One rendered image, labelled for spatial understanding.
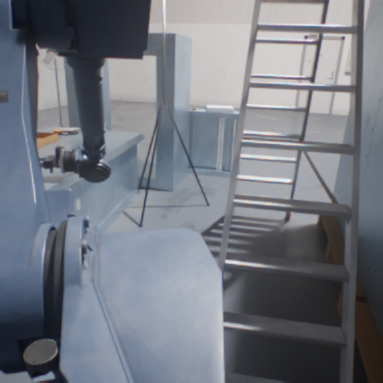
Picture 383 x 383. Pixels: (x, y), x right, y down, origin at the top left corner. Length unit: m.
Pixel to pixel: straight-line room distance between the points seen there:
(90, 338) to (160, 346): 0.12
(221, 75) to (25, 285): 10.74
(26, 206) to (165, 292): 0.35
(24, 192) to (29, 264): 0.17
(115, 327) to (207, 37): 10.91
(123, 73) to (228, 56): 3.53
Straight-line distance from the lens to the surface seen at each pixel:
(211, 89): 11.31
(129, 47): 1.27
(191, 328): 0.66
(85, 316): 0.67
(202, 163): 4.35
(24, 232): 0.77
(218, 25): 11.31
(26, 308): 0.73
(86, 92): 1.63
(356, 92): 1.43
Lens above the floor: 1.32
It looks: 21 degrees down
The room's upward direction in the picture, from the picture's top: 2 degrees clockwise
